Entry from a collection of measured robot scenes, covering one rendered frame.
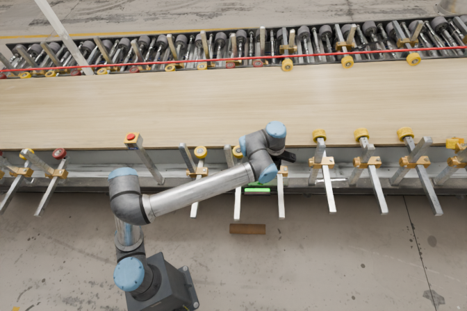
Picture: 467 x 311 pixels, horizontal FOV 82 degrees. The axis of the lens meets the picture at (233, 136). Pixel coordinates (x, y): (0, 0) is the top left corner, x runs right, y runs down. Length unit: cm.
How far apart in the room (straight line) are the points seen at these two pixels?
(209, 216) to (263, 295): 75
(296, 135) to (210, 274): 130
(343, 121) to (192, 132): 101
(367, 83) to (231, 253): 168
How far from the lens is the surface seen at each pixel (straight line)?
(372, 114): 200
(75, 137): 223
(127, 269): 163
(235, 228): 236
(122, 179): 117
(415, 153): 169
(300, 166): 198
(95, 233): 285
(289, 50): 234
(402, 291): 253
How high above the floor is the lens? 231
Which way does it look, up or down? 53 degrees down
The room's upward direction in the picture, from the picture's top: 10 degrees counter-clockwise
